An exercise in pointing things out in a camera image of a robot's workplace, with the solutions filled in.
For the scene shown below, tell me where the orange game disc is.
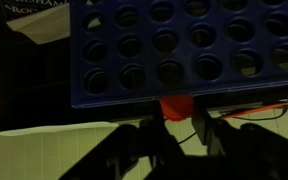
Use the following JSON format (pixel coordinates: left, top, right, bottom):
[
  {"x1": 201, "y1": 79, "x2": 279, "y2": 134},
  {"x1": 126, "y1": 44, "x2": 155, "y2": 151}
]
[{"x1": 159, "y1": 94, "x2": 194, "y2": 122}]

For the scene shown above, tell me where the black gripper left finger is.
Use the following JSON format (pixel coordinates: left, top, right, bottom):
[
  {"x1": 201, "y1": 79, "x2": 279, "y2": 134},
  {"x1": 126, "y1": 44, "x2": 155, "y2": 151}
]
[{"x1": 59, "y1": 102, "x2": 185, "y2": 180}]

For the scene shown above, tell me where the dark book with lettering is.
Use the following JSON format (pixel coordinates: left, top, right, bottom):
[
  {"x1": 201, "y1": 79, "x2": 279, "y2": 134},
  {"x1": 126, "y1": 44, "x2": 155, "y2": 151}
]
[{"x1": 0, "y1": 0, "x2": 70, "y2": 16}]

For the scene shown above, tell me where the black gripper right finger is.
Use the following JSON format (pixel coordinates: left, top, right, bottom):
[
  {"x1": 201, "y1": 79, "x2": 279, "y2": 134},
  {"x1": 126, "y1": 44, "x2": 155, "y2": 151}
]
[{"x1": 192, "y1": 104, "x2": 288, "y2": 180}]

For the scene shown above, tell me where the orange handled tool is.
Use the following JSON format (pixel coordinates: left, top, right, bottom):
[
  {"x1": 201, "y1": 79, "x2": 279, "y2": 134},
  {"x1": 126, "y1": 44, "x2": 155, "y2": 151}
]
[{"x1": 219, "y1": 102, "x2": 288, "y2": 120}]

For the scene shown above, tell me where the blue connect four grid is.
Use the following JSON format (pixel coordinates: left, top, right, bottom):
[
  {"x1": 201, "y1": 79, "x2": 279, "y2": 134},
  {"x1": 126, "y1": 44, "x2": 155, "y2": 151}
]
[{"x1": 70, "y1": 0, "x2": 288, "y2": 108}]

